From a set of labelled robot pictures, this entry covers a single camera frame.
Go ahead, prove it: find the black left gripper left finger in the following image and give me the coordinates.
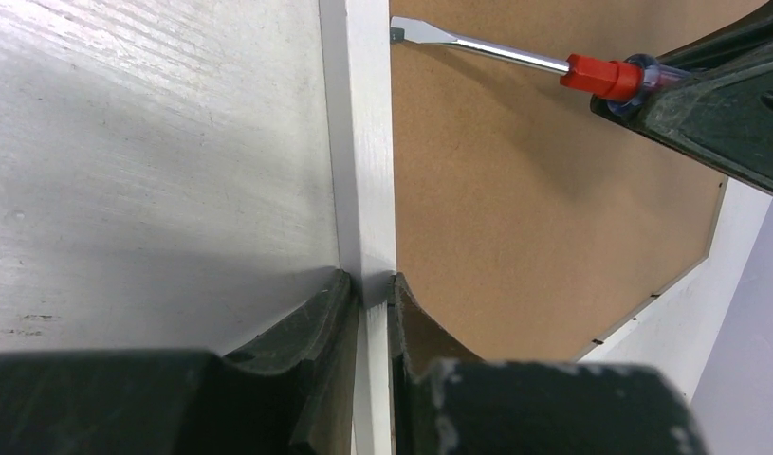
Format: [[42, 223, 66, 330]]
[[0, 271, 359, 454]]

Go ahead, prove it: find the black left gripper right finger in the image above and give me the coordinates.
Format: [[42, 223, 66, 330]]
[[389, 274, 709, 454]]

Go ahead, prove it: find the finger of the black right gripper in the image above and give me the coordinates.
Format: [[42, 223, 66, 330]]
[[590, 42, 773, 196], [659, 0, 773, 71]]

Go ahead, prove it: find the blue red screwdriver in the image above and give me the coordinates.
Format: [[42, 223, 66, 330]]
[[390, 16, 690, 116]]

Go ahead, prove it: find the white picture frame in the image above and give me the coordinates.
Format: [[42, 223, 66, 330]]
[[319, 1, 772, 454]]

